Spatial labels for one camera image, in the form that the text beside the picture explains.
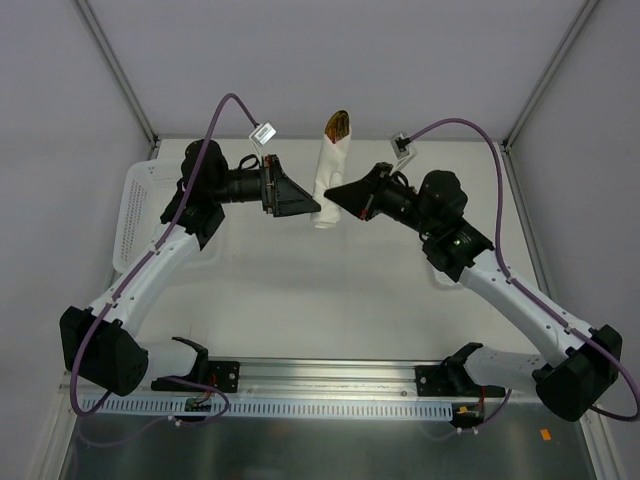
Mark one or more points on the white slotted cable duct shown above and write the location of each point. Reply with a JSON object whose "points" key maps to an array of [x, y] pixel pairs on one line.
{"points": [[433, 411]]}

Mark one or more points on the left aluminium frame post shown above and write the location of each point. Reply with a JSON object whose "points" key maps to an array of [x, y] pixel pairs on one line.
{"points": [[99, 37]]}

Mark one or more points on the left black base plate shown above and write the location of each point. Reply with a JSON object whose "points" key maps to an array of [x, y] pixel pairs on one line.
{"points": [[222, 375]]}

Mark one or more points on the white paper napkin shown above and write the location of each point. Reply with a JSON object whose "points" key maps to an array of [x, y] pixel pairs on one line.
{"points": [[330, 173]]}

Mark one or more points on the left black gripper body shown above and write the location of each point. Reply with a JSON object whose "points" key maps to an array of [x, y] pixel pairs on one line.
{"points": [[271, 186]]}

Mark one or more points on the aluminium mounting rail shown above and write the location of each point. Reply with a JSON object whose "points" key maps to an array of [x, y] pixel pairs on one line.
{"points": [[293, 378]]}

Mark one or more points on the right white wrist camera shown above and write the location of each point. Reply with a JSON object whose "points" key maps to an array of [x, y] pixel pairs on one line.
{"points": [[403, 149]]}

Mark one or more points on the large white perforated basket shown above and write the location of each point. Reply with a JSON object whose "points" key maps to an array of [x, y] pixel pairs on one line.
{"points": [[149, 186]]}

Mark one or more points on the aluminium frame post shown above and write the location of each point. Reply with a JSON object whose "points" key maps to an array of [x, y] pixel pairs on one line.
{"points": [[551, 69], [99, 37]]}

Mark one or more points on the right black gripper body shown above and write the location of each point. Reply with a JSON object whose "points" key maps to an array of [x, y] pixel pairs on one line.
{"points": [[375, 191]]}

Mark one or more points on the iridescent gold spoon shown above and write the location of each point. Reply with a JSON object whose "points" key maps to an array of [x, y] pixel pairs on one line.
{"points": [[338, 127]]}

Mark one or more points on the right aluminium frame post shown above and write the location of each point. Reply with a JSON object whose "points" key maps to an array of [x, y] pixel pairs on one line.
{"points": [[551, 69]]}

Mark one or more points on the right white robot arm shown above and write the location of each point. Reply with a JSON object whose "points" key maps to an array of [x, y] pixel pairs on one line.
{"points": [[574, 362]]}

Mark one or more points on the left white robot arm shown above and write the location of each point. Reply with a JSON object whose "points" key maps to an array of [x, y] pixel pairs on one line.
{"points": [[98, 341]]}

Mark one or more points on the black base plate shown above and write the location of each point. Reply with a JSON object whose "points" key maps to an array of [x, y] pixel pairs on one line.
{"points": [[222, 375], [448, 381]]}

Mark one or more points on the small white perforated tray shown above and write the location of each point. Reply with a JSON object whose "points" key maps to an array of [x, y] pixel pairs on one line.
{"points": [[443, 281]]}

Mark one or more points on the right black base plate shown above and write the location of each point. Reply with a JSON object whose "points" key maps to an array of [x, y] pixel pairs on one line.
{"points": [[448, 381]]}

